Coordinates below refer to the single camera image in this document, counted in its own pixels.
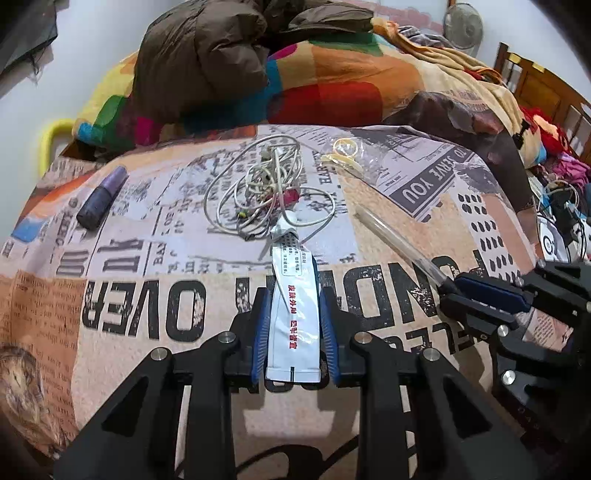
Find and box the yellow foam tube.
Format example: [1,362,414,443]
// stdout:
[37,119,74,177]

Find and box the clear wrapper with yellow ring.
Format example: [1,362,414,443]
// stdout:
[321,137,369,176]

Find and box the wooden headboard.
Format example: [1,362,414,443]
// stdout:
[494,42,590,164]

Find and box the white earphone cable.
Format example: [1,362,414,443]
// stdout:
[202,134,338,241]

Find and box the newspaper print quilt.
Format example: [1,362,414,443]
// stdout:
[1,125,535,479]

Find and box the white ointment tube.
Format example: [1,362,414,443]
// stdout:
[266,219,322,384]

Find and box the colourful checked blanket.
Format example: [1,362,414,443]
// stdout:
[72,19,542,166]

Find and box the brown puffer jacket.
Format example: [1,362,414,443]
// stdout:
[131,1,374,123]

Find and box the clear plastic tube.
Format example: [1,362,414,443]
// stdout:
[356,206,452,289]

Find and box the white standing fan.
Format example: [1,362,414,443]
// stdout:
[444,3,484,56]

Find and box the small black wall monitor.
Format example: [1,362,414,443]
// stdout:
[0,0,58,75]

